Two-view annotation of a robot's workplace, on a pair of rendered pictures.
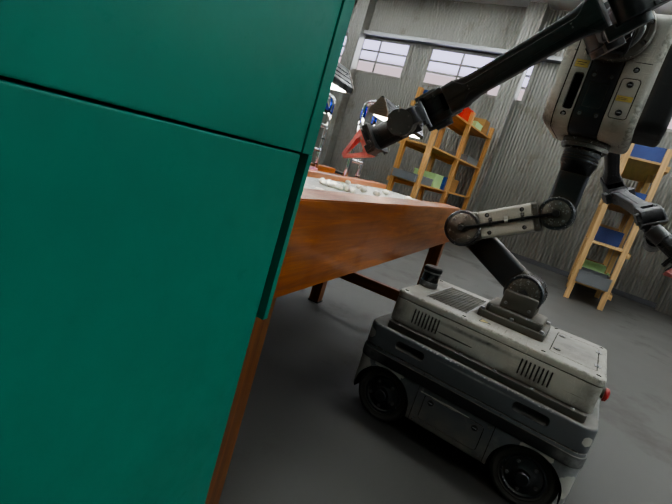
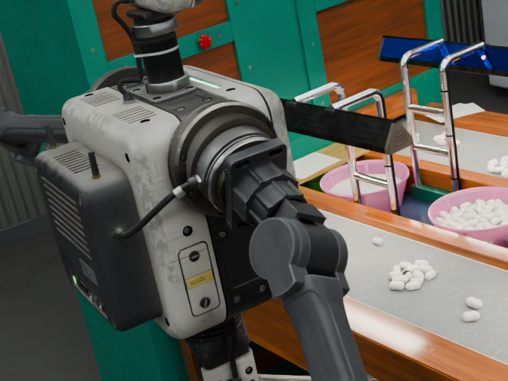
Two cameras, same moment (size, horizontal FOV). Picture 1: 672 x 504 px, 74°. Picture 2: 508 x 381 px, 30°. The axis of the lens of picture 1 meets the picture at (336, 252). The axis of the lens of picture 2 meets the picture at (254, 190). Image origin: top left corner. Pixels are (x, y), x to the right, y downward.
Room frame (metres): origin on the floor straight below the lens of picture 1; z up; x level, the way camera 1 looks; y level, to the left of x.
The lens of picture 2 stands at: (2.42, -1.72, 1.81)
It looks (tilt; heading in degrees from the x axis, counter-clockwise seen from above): 22 degrees down; 126
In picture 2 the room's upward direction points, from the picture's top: 11 degrees counter-clockwise
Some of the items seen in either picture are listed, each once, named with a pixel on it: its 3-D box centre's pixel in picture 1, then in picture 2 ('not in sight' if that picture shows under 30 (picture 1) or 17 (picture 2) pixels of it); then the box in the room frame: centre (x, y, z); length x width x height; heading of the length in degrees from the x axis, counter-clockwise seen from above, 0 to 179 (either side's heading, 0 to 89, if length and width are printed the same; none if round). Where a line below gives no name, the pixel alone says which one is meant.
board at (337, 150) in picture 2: not in sight; (317, 163); (0.98, 0.65, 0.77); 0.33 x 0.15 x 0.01; 68
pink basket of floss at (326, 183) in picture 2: not in sight; (366, 190); (1.18, 0.57, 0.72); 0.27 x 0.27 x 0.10
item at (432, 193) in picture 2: not in sight; (449, 122); (1.42, 0.69, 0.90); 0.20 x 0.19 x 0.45; 158
